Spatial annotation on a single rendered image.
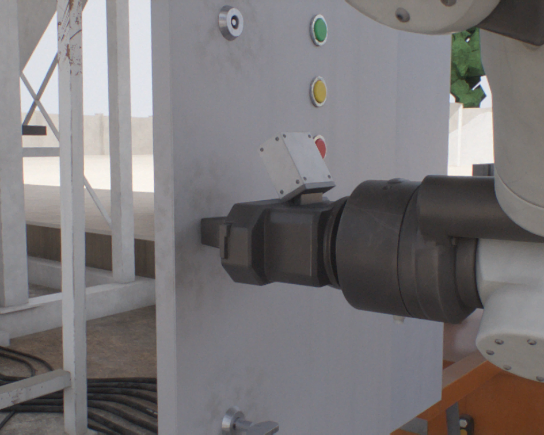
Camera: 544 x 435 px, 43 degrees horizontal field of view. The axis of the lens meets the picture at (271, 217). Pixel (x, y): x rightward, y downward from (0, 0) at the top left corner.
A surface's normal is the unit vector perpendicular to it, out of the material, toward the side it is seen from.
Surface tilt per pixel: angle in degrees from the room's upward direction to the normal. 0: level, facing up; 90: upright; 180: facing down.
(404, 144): 90
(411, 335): 90
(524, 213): 131
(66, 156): 91
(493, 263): 51
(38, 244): 90
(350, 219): 63
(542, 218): 138
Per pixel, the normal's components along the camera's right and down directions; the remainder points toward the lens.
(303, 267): -0.56, 0.09
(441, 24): -0.64, 0.72
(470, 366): 0.00, -0.99
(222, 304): 0.83, 0.06
